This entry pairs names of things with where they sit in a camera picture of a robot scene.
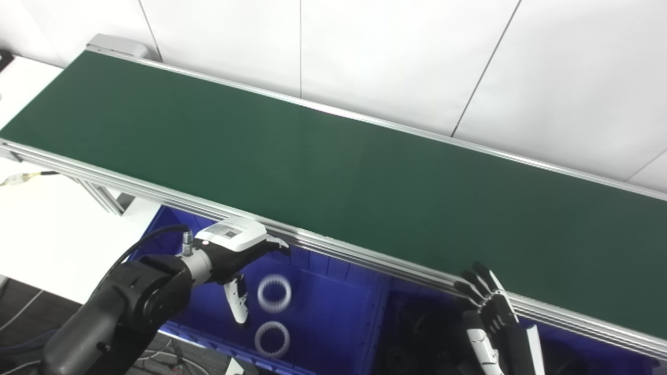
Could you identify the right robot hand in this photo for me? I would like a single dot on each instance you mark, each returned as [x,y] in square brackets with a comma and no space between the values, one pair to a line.
[500,333]

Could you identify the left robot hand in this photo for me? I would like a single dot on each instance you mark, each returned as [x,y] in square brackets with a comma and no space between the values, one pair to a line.
[234,245]

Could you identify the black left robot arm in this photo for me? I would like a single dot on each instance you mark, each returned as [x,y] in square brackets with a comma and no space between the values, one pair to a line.
[135,297]

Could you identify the blue plastic bin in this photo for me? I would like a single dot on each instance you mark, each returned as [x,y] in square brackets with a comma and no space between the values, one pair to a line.
[573,355]
[323,323]

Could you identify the green conveyor belt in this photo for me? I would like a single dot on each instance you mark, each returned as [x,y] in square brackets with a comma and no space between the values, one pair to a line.
[365,259]
[312,172]

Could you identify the aluminium conveyor leg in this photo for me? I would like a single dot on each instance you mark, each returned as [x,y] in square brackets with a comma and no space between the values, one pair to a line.
[99,195]

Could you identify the grey conveyor end cover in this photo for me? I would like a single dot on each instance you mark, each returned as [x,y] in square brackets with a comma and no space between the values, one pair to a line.
[117,46]

